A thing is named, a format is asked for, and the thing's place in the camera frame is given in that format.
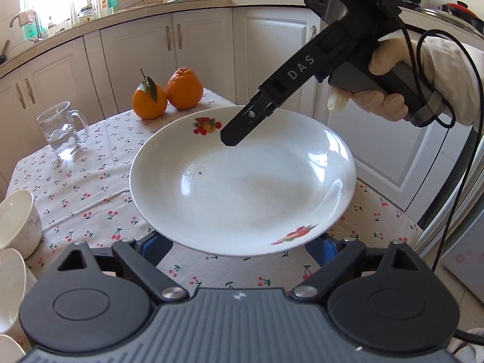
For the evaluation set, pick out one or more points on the printed glass jar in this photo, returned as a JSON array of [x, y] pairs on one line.
[[87, 16]]

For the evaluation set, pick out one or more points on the chrome faucet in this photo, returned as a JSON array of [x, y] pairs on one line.
[[36, 19]]

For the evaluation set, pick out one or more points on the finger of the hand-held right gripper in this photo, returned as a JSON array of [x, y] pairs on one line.
[[240, 126]]

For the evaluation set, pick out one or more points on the pink cloth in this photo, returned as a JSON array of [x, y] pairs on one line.
[[25, 15]]

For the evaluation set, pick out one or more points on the orange with green leaf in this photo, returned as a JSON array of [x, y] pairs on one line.
[[149, 102]]

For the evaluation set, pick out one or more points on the person's right hand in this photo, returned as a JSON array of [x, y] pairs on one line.
[[385, 56]]

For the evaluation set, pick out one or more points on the white plate with fruit print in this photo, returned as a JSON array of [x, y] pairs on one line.
[[245, 196]]

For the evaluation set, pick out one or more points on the clear glass mug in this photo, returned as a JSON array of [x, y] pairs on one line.
[[60, 132]]

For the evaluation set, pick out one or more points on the teal bottle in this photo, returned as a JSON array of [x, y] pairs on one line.
[[110, 0]]

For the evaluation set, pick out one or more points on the plain orange fruit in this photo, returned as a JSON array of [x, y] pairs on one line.
[[185, 89]]

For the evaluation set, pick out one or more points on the white ceramic bowl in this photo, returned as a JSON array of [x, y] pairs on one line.
[[11, 291], [15, 219], [7, 349]]

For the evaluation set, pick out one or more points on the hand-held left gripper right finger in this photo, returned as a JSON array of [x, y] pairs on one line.
[[321, 251]]

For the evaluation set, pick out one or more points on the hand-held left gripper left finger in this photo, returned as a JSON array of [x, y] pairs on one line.
[[155, 245]]

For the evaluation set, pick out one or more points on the green dish soap bottle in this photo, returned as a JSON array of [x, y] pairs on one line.
[[28, 31]]

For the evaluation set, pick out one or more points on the red lidded pot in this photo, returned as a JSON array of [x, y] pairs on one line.
[[459, 9]]

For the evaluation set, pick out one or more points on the person's right forearm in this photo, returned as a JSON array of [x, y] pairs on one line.
[[453, 83]]

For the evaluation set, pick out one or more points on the cherry print tablecloth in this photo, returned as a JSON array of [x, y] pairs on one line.
[[94, 181]]

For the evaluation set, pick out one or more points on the kitchen countertop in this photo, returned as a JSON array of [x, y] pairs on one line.
[[151, 9]]

